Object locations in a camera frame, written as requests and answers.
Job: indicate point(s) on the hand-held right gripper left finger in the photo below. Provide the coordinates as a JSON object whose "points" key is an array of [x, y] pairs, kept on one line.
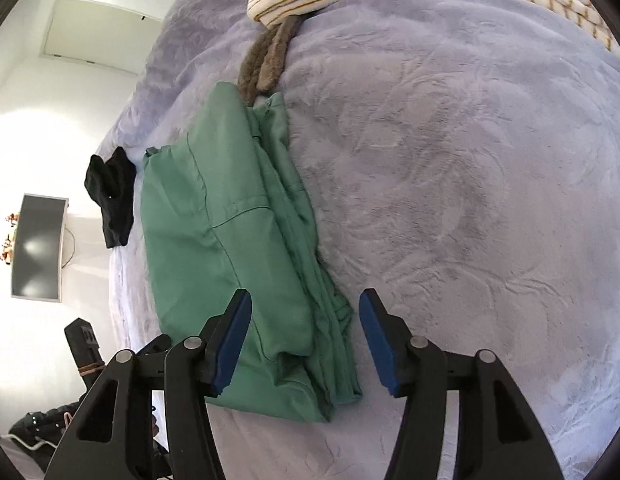
{"points": [[234, 345]]}

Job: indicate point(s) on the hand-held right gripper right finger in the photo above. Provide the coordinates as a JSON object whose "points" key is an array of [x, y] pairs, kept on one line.
{"points": [[380, 345]]}

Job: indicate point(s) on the green work jacket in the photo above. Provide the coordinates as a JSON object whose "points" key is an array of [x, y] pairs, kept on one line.
{"points": [[214, 260]]}

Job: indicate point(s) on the white clothes hanger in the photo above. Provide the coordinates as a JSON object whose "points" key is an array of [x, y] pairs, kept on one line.
{"points": [[32, 444]]}

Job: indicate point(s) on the black device at lower left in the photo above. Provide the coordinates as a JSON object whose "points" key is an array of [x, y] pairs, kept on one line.
{"points": [[44, 417]]}

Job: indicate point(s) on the small colourful figurines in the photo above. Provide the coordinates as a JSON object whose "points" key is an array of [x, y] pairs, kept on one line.
{"points": [[7, 247]]}

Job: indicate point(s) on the black cloth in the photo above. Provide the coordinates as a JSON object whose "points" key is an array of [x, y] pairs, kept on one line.
{"points": [[112, 195]]}

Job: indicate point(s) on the lavender plush blanket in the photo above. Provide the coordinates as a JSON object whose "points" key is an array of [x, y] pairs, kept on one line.
{"points": [[465, 185]]}

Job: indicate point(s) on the brown fuzzy cloth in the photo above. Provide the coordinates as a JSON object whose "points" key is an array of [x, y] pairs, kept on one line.
{"points": [[270, 60]]}

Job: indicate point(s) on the white door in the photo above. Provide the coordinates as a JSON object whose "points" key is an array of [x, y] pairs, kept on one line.
{"points": [[99, 30]]}

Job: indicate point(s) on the grey wall monitor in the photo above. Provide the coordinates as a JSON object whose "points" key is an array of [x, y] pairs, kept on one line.
{"points": [[37, 250]]}

